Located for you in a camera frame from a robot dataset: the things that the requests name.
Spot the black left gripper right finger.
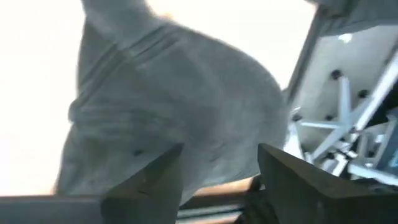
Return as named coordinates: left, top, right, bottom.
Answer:
left=257, top=142, right=398, bottom=224

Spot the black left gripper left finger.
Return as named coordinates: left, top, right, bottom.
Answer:
left=0, top=142, right=184, bottom=224

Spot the black baseball cap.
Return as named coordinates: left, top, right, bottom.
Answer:
left=52, top=0, right=290, bottom=206

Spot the black aluminium table frame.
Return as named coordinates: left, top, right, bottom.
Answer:
left=177, top=186, right=259, bottom=224

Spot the grey metal bracket structure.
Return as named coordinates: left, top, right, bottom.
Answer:
left=281, top=0, right=398, bottom=187

